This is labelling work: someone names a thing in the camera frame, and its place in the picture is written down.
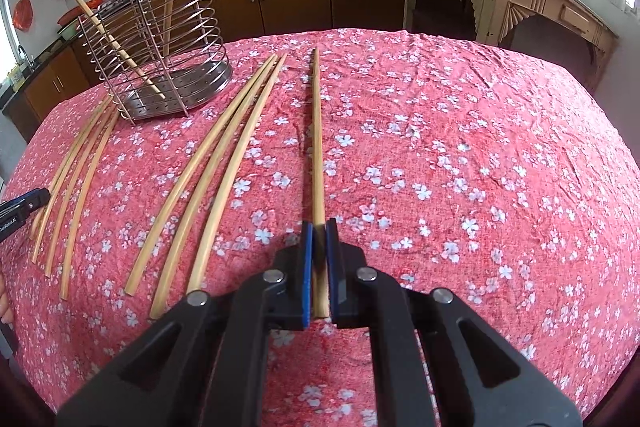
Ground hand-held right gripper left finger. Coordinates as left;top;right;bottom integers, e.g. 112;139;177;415
56;222;314;427

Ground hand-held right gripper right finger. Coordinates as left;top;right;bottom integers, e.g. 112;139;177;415
325;219;584;427

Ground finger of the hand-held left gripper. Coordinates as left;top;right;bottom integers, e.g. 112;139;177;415
0;188;52;221

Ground steel wire chopstick holder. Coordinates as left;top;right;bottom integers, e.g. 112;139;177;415
75;0;234;124

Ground person's left hand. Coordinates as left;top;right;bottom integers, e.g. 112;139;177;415
0;279;15;324

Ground green basin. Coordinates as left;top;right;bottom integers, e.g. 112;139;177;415
57;19;84;42

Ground narrow side window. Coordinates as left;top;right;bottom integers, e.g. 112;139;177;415
0;0;23;72

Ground red floral tablecloth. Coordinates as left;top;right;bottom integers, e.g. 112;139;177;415
0;27;640;427

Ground red bowl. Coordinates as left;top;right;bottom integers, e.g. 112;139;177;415
62;0;104;26

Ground worn cream wooden sideboard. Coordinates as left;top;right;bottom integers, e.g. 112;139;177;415
404;0;620;94

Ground red wall ornament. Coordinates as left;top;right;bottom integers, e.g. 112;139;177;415
12;0;33;30

